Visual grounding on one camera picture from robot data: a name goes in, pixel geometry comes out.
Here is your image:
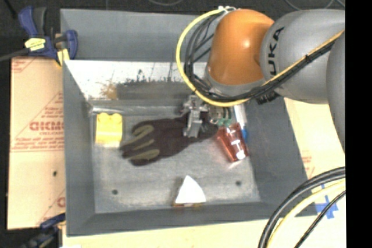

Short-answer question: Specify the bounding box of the red translucent box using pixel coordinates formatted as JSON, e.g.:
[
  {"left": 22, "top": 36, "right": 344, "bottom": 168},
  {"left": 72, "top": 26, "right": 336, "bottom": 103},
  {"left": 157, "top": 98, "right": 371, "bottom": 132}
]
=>
[{"left": 216, "top": 121, "right": 250, "bottom": 164}]

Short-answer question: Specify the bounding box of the white and blue pen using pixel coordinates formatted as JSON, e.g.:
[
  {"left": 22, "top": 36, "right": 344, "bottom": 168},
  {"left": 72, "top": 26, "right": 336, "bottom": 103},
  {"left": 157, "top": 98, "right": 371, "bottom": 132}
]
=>
[{"left": 233, "top": 103, "right": 249, "bottom": 143}]

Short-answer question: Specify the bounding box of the dark glove with olive stripes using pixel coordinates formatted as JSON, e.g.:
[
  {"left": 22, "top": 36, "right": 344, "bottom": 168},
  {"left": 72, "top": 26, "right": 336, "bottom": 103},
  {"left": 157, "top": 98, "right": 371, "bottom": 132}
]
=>
[{"left": 119, "top": 115, "right": 219, "bottom": 167}]

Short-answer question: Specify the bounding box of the grey metal bin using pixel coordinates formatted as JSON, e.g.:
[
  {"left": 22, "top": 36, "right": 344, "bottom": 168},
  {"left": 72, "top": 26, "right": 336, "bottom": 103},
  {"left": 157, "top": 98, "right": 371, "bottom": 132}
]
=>
[{"left": 59, "top": 8, "right": 317, "bottom": 236}]

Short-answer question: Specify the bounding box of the white triangular wedge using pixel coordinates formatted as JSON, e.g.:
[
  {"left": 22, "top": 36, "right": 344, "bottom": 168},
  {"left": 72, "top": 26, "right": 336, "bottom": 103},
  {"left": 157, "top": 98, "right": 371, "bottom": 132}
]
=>
[{"left": 174, "top": 174, "right": 208, "bottom": 207}]

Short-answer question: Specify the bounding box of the yellow toy block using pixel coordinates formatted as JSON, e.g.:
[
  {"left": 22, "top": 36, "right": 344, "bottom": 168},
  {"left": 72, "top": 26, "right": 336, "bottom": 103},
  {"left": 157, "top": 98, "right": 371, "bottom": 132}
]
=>
[{"left": 95, "top": 112, "right": 123, "bottom": 145}]

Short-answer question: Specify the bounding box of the brown cardboard board red print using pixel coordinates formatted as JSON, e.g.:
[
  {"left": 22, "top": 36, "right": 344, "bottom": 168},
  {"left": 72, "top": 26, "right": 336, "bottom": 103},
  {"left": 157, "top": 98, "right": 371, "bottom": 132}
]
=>
[{"left": 6, "top": 56, "right": 346, "bottom": 231}]

